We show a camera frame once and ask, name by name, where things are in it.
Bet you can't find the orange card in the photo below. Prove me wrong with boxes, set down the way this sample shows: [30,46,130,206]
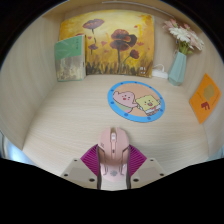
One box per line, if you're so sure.
[188,72,222,125]

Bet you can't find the round cartoon-print mouse pad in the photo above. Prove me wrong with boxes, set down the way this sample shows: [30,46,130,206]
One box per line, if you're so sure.
[106,80,166,123]

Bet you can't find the pink and white flower bouquet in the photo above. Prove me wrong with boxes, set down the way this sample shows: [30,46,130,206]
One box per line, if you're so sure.
[162,18,205,56]

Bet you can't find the green and beige book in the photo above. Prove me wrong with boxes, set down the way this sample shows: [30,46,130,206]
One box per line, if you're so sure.
[54,34,87,82]

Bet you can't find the white power strip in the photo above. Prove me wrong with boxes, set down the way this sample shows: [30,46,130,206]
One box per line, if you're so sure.
[151,63,170,80]

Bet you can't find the pink computer mouse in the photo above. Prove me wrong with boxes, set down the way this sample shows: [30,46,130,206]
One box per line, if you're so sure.
[96,126,132,191]

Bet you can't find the teal faceted vase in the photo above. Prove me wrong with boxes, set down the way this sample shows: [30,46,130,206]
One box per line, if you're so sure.
[167,50,188,87]

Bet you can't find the yellow poppy flower painting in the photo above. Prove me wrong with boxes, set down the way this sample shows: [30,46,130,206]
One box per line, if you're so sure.
[59,13,156,78]

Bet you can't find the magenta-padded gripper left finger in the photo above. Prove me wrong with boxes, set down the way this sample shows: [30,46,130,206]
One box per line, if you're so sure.
[60,143,101,190]

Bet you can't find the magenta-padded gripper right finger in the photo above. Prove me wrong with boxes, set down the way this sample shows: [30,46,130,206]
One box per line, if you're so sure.
[126,143,167,190]

